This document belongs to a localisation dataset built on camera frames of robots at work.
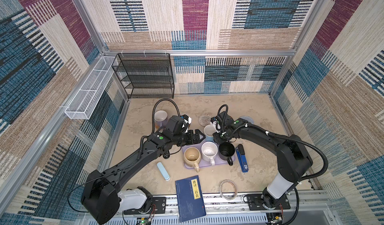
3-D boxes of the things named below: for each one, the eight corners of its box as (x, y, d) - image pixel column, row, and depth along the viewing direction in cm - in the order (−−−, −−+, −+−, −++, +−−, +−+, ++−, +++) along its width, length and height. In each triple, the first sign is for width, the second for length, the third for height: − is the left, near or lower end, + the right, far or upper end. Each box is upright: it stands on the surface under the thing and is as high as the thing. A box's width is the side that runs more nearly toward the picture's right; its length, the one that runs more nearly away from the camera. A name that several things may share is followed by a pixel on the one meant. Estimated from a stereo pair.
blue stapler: (242, 172, 85) (244, 169, 81) (235, 148, 94) (237, 144, 90) (247, 172, 85) (250, 168, 81) (240, 147, 94) (242, 144, 90)
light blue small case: (166, 182, 82) (165, 180, 79) (156, 167, 87) (155, 164, 84) (171, 179, 83) (170, 176, 80) (161, 163, 89) (160, 161, 85)
